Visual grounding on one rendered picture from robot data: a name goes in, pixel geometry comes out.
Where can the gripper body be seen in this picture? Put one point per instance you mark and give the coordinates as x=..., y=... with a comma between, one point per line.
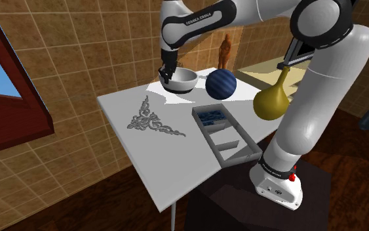
x=169, y=59

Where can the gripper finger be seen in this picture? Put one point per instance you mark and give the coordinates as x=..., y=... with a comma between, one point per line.
x=166, y=76

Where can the white bowl with dark base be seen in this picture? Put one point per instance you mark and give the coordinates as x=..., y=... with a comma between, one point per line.
x=184, y=80

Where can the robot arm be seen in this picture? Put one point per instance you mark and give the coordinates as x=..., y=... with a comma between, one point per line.
x=315, y=105

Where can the grey ornamental scroll piece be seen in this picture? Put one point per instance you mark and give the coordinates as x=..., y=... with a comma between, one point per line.
x=147, y=121

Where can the dark blue striped ball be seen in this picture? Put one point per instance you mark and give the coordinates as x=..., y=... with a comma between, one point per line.
x=221, y=84

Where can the brown human figurine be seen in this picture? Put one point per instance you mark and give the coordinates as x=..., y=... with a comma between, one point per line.
x=225, y=52

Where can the white table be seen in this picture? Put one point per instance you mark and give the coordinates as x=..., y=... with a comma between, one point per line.
x=171, y=153

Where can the grey divided tray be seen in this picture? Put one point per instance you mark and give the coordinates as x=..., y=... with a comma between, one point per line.
x=232, y=140

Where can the yellow long-necked vase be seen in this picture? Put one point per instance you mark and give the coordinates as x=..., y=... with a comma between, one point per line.
x=271, y=101

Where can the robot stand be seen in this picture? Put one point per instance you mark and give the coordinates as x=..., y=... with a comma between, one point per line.
x=235, y=204

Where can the red-framed window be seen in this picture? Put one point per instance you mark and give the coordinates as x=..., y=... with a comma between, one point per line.
x=2, y=92

